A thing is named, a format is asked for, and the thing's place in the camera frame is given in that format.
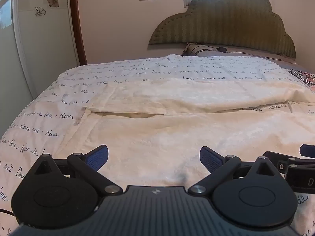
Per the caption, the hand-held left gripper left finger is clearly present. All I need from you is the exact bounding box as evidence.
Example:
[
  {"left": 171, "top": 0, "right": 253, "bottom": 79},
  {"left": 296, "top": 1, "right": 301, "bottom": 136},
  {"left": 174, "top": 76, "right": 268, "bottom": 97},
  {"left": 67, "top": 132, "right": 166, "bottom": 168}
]
[{"left": 31, "top": 145, "right": 123, "bottom": 198}]

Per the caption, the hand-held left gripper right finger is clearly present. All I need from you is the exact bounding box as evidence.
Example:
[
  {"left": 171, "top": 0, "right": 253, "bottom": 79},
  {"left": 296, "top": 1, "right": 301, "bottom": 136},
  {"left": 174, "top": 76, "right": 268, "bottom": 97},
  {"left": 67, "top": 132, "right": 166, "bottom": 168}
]
[{"left": 187, "top": 146, "right": 284, "bottom": 195}]

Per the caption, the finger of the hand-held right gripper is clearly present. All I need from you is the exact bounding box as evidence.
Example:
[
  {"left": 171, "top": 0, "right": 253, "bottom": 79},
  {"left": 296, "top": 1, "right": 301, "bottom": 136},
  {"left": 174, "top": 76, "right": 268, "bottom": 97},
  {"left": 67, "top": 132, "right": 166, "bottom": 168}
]
[
  {"left": 262, "top": 151, "right": 300, "bottom": 174},
  {"left": 299, "top": 144, "right": 315, "bottom": 158}
]

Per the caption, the cream blanket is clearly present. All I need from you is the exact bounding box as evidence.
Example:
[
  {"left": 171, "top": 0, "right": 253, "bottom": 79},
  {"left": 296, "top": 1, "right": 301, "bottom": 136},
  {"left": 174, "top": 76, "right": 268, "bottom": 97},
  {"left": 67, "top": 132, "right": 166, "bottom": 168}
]
[{"left": 74, "top": 77, "right": 315, "bottom": 187}]

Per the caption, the patterned cloth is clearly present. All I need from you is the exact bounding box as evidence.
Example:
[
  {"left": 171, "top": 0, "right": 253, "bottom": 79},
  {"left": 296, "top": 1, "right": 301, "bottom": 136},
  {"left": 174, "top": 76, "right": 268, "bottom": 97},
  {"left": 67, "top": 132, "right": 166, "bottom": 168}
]
[{"left": 287, "top": 69, "right": 315, "bottom": 87}]

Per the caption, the white script printed blanket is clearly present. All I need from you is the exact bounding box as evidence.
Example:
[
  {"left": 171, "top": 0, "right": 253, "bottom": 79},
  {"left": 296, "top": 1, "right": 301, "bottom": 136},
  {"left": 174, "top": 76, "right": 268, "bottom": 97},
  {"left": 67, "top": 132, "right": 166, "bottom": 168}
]
[{"left": 0, "top": 54, "right": 315, "bottom": 236}]

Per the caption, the grey striped pillow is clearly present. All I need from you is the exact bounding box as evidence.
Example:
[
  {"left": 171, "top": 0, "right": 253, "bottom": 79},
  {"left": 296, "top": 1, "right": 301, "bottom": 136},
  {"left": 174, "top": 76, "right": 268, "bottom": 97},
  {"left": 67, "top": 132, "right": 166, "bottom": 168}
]
[{"left": 182, "top": 42, "right": 299, "bottom": 65}]

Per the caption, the white floral wardrobe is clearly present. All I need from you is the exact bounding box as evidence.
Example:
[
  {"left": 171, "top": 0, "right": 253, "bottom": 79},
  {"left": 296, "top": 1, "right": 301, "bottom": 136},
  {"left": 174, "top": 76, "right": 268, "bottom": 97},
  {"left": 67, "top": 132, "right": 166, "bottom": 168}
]
[{"left": 0, "top": 0, "right": 81, "bottom": 138}]

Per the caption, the olive padded headboard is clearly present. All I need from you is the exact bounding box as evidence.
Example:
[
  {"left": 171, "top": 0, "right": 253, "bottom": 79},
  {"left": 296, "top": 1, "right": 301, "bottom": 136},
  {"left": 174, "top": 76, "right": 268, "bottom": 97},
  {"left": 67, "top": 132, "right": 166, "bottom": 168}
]
[{"left": 148, "top": 0, "right": 296, "bottom": 59}]

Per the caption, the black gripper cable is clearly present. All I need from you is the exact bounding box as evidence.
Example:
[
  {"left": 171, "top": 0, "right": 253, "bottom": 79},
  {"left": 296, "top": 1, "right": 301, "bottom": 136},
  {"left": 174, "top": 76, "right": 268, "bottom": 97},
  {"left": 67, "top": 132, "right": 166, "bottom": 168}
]
[{"left": 0, "top": 208, "right": 17, "bottom": 219}]

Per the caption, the black charger cable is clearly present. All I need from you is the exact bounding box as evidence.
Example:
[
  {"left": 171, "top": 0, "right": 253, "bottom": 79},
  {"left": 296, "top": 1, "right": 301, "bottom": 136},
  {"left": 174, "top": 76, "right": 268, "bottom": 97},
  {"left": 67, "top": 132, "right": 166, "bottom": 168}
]
[{"left": 193, "top": 45, "right": 296, "bottom": 61}]

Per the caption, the brown wooden door frame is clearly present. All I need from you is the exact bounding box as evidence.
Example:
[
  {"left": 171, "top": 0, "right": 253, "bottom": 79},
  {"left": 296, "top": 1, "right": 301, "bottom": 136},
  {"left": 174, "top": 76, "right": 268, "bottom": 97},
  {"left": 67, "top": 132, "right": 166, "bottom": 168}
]
[{"left": 69, "top": 0, "right": 88, "bottom": 66}]

